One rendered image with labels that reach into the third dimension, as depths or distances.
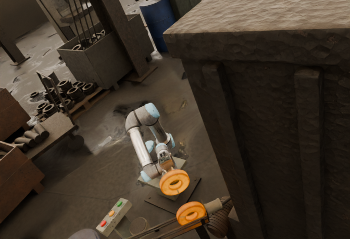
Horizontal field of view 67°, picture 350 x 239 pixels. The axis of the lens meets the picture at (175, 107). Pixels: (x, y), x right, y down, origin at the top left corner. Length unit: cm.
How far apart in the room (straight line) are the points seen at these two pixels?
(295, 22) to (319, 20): 4
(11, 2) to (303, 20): 1305
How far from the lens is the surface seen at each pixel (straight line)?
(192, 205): 146
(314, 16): 50
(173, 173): 134
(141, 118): 179
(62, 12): 677
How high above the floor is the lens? 196
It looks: 35 degrees down
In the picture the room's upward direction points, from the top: 23 degrees counter-clockwise
